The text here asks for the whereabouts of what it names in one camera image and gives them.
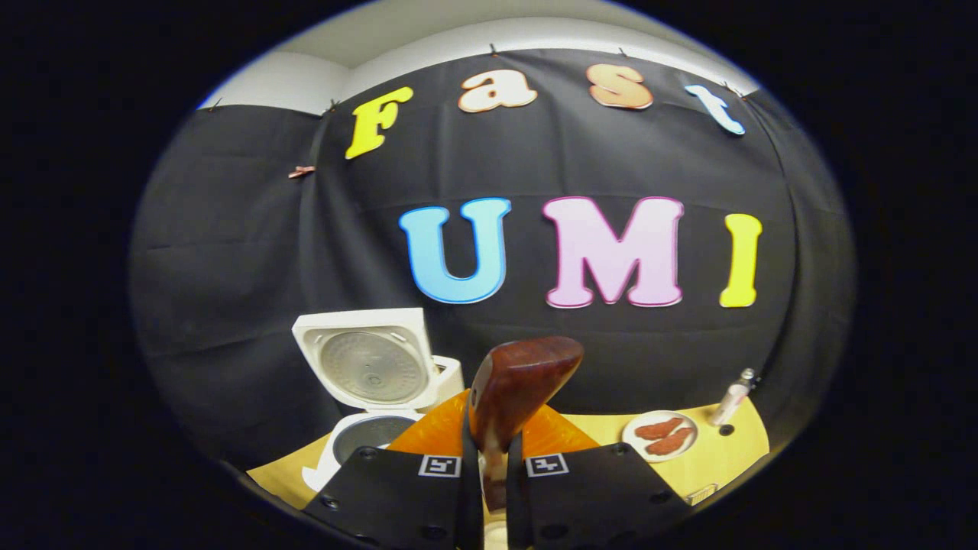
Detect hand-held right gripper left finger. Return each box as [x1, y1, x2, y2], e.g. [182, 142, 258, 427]
[303, 390, 484, 550]

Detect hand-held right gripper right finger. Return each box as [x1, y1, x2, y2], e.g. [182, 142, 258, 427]
[504, 405, 692, 550]

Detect white rice cooker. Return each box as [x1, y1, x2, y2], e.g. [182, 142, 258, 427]
[292, 308, 440, 492]

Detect brown wooden spoon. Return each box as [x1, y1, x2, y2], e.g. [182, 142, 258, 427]
[468, 336, 585, 513]

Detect white round plate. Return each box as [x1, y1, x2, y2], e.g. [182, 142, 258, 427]
[622, 411, 698, 464]

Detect red-brown meat piece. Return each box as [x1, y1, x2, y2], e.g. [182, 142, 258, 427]
[646, 428, 695, 457]
[634, 417, 685, 440]

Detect small clear bottle pink label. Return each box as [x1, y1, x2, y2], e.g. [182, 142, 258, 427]
[709, 368, 757, 427]

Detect black backdrop cloth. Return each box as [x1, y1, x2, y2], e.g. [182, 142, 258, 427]
[128, 47, 857, 471]

